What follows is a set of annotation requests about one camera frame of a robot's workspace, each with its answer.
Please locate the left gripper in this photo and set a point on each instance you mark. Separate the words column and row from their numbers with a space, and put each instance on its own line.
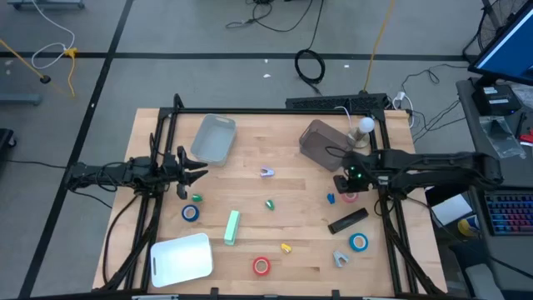
column 170, row 171

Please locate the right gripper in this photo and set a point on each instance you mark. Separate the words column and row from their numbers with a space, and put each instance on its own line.
column 354, row 181

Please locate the pink tape roll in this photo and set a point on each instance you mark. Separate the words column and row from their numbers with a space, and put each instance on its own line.
column 350, row 199

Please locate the green staple remover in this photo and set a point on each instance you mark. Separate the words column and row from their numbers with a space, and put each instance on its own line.
column 197, row 198
column 270, row 204

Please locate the blue staple remover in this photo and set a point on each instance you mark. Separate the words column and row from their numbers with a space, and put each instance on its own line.
column 331, row 198

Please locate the black stapler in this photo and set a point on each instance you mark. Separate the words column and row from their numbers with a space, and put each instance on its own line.
column 347, row 221

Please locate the dark blue tape roll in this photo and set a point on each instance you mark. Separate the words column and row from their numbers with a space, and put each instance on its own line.
column 183, row 213

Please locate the teal tape roll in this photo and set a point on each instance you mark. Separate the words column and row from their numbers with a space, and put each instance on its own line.
column 351, row 242

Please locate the mint green stapler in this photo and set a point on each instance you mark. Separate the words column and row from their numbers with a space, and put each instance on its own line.
column 232, row 227

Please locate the purple staple remover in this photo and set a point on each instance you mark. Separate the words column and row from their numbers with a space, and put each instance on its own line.
column 265, row 171

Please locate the grey staple remover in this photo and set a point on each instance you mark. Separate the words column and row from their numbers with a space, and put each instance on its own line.
column 338, row 258

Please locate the yellow staple remover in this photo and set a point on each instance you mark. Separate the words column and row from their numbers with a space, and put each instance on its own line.
column 285, row 248

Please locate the red tape roll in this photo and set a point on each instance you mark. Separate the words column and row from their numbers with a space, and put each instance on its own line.
column 254, row 266

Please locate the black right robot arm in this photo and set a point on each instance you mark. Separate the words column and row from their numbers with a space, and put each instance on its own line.
column 437, row 166

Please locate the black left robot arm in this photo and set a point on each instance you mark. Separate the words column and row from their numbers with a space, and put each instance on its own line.
column 104, row 175

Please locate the grey plastic bin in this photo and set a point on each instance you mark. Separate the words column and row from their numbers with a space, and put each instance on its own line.
column 212, row 139

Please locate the brown translucent plastic bin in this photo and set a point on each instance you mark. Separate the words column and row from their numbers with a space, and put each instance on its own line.
column 320, row 141

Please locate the white bulb table lamp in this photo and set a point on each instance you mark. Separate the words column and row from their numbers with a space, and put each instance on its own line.
column 366, row 123

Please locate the black perforated metal box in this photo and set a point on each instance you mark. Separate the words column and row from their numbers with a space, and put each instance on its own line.
column 333, row 102

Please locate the white plastic tray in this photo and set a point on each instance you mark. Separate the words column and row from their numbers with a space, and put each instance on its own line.
column 181, row 260

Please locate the white paper sheet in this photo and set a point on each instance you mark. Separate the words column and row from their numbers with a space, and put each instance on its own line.
column 451, row 209

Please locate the clear plastic bag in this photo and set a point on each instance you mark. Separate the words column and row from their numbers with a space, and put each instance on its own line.
column 499, row 137

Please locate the backlit computer keyboard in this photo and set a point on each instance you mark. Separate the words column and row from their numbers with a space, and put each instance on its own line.
column 510, row 212

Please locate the grey desk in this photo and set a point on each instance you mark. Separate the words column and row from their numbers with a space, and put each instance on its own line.
column 516, row 175

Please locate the black mini computer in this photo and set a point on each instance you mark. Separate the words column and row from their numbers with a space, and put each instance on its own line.
column 495, row 100

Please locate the red hand tool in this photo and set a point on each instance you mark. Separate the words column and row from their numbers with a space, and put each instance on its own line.
column 526, row 137

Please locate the grey metal cart base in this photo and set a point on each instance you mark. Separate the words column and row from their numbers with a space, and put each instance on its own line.
column 46, row 4
column 18, row 99

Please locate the black caster base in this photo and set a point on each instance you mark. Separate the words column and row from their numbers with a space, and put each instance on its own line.
column 5, row 141

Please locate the computer monitor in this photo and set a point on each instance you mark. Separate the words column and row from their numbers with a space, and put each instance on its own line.
column 508, row 50

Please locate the black floor fan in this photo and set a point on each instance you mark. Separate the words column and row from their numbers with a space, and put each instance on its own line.
column 489, row 29

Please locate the black aluminium table frame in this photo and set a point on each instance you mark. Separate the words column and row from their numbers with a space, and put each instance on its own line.
column 250, row 111

